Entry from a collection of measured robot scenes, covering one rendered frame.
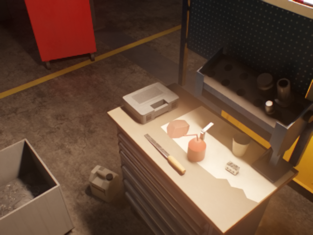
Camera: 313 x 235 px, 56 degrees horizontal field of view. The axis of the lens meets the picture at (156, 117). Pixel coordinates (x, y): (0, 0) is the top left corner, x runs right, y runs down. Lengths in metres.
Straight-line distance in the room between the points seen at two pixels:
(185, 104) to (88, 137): 1.43
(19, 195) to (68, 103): 1.43
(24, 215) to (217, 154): 1.16
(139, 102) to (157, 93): 0.13
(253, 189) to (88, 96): 2.46
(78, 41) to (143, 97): 2.33
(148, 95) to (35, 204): 0.91
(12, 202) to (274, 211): 1.89
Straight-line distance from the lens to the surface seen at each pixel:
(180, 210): 1.47
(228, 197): 1.34
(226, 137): 1.58
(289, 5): 1.05
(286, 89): 1.22
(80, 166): 2.72
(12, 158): 2.33
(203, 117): 1.67
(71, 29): 3.82
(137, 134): 1.55
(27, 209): 1.93
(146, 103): 1.63
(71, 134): 3.02
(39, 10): 3.71
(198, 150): 1.38
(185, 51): 1.77
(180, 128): 1.54
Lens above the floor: 2.04
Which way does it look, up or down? 41 degrees down
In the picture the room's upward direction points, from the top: straight up
